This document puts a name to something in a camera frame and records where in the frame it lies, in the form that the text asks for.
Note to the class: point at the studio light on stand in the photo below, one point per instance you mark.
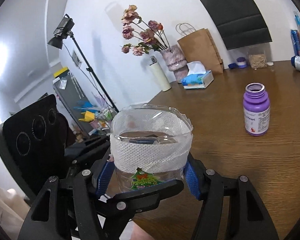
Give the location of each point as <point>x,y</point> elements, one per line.
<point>61,33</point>

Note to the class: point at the dried pink flowers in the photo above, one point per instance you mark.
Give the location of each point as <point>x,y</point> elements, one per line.
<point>150,35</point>

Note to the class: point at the blue lid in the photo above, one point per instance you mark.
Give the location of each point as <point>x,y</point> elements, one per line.
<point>232,66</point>

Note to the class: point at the black folding chair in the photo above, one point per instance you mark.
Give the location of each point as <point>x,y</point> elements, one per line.
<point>37,142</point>

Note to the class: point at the brown paper bag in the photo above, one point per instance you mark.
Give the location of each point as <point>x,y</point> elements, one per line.
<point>198,45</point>

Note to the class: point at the grey refrigerator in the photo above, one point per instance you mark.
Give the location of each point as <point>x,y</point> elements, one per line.
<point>67,89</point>

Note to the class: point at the clear jar with grains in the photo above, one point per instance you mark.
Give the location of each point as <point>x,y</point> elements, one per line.
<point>257,57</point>

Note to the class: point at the small blue-white jar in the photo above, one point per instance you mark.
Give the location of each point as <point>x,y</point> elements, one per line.
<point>241,62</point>

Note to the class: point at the white thermos bottle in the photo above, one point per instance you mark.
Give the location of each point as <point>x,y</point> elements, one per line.
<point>159,74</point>

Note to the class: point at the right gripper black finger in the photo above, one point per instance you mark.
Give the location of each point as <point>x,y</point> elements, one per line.
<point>120,209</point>

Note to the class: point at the pink ceramic vase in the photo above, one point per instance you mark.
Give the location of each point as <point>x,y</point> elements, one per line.
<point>176,62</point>

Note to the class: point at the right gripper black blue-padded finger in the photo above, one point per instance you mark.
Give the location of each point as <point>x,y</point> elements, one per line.
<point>248,218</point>
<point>48,215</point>

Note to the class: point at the black paper bag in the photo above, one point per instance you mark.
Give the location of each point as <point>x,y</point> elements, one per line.
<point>239,22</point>

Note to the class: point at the blue drink can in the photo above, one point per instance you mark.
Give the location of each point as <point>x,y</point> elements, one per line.
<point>295,37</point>

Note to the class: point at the blue tissue box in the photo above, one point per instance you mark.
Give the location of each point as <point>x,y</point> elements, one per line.
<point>198,76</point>

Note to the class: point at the cart with colourful items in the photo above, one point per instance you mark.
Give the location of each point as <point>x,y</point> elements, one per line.
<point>99,117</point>

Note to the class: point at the purple pill bottle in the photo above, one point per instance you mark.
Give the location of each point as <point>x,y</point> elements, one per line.
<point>256,109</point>

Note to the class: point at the clear plastic cup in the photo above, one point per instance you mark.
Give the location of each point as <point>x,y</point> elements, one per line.
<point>149,145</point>

